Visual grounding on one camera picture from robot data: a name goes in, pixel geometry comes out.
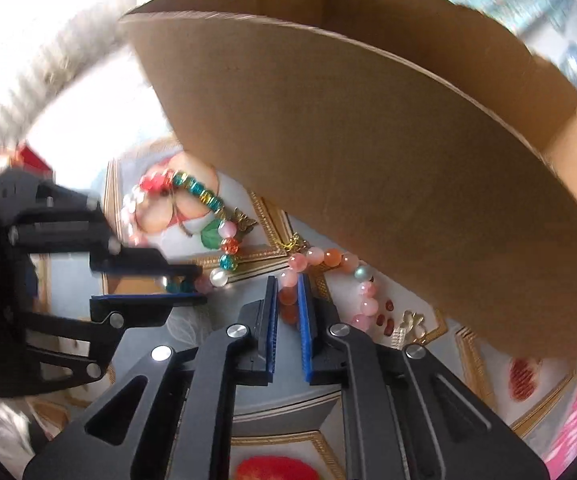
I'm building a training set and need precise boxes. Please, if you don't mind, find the brown cardboard box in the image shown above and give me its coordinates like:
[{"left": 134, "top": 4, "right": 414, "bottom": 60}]
[{"left": 120, "top": 0, "right": 577, "bottom": 358}]

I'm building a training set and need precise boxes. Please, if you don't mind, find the patterned blue tablecloth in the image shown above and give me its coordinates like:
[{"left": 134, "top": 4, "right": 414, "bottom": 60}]
[{"left": 28, "top": 134, "right": 577, "bottom": 480}]

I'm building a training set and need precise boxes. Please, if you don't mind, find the silver hair clip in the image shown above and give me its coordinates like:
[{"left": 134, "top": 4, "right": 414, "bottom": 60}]
[{"left": 391, "top": 310, "right": 427, "bottom": 350}]

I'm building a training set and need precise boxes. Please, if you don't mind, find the gold butterfly charm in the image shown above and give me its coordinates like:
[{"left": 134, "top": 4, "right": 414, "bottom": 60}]
[{"left": 232, "top": 208, "right": 258, "bottom": 240}]

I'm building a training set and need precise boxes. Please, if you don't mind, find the teal multicolour bead bracelet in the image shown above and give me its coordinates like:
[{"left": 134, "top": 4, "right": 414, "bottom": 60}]
[{"left": 120, "top": 168, "right": 242, "bottom": 295}]

